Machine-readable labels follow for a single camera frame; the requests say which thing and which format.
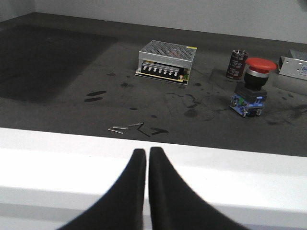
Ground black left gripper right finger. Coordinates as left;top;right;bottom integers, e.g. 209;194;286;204
149;147;245;230

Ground small metal pins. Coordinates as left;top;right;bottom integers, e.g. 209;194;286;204
107;122;144;134

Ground silver mesh power supply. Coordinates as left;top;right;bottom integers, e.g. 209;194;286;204
278;49;307;81
135;40;197;85

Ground dark red capacitor left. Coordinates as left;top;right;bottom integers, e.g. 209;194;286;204
226;49;248;80

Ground silver mesh power supply left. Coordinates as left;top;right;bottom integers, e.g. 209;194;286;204
135;40;197;85

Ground silver mesh power supply right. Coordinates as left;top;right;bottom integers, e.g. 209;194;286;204
278;49;307;81

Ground red mushroom push button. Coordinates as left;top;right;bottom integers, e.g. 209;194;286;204
229;57;277;117

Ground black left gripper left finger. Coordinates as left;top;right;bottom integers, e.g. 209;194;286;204
60;149;146;230

